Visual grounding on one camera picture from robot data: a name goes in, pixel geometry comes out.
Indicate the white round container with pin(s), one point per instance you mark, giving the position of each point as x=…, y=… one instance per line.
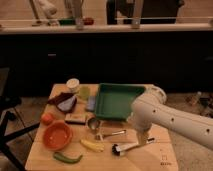
x=73, y=85

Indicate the green chili pepper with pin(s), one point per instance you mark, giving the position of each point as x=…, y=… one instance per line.
x=60, y=157

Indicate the blue sponge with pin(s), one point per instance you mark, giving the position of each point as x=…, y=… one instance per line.
x=90, y=106

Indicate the wooden block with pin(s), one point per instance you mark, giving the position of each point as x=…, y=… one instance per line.
x=75, y=118

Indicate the green plastic tray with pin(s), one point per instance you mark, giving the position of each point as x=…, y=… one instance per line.
x=113, y=101

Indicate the pale yellow cup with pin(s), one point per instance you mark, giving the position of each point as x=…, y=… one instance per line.
x=84, y=93

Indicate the small orange tomato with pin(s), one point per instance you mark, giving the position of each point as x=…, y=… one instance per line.
x=47, y=118

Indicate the silver measuring cup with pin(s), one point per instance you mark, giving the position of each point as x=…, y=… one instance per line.
x=93, y=123

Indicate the black chair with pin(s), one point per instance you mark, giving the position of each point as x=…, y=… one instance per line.
x=5, y=104

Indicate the dark red cloth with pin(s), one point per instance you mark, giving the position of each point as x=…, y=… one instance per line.
x=56, y=99

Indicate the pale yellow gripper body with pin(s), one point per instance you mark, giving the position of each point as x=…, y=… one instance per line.
x=142, y=138

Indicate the white black dish brush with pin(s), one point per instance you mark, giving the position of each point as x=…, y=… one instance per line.
x=119, y=150

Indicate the red bowl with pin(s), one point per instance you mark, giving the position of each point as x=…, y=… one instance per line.
x=57, y=136

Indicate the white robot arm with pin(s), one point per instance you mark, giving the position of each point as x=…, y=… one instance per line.
x=149, y=108

